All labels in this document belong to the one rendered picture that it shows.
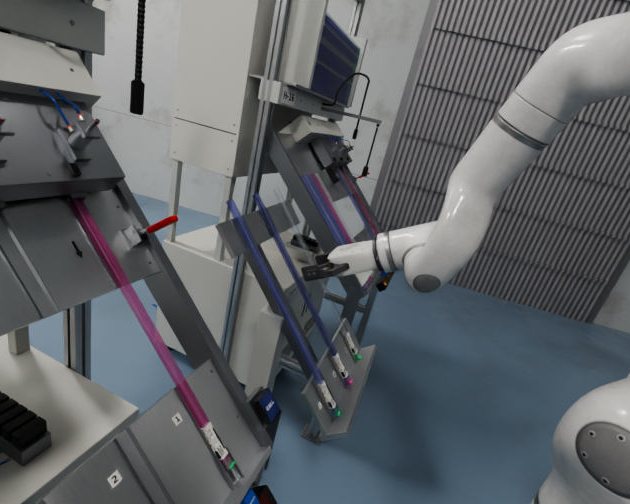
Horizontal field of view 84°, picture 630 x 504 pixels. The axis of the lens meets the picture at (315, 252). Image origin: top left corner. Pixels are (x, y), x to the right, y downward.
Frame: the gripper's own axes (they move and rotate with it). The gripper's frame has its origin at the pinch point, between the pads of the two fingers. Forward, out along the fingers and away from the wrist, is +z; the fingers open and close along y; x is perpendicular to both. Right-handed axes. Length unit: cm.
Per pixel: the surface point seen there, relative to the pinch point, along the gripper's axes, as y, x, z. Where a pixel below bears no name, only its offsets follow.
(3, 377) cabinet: 31, 3, 65
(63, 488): 52, 7, 14
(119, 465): 46.6, 9.1, 13.7
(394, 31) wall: -294, -129, -16
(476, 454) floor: -80, 126, -18
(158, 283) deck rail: 25.0, -8.9, 19.4
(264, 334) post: 3.0, 13.4, 16.7
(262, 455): 28.5, 24.5, 7.5
